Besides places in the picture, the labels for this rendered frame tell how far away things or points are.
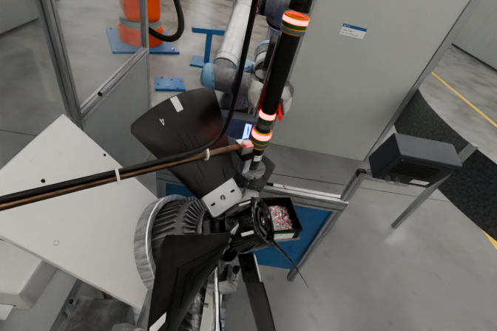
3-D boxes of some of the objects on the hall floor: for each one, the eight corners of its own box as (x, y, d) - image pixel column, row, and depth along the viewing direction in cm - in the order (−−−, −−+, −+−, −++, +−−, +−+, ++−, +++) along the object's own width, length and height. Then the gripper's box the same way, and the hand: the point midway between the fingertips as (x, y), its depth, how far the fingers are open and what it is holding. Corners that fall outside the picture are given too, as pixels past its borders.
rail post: (287, 280, 179) (333, 211, 130) (286, 274, 182) (332, 205, 133) (292, 281, 179) (341, 213, 130) (292, 275, 182) (339, 206, 133)
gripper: (284, 94, 72) (289, 142, 55) (240, 84, 71) (233, 131, 54) (294, 63, 66) (303, 108, 50) (247, 53, 65) (240, 94, 49)
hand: (270, 104), depth 51 cm, fingers open, 5 cm apart
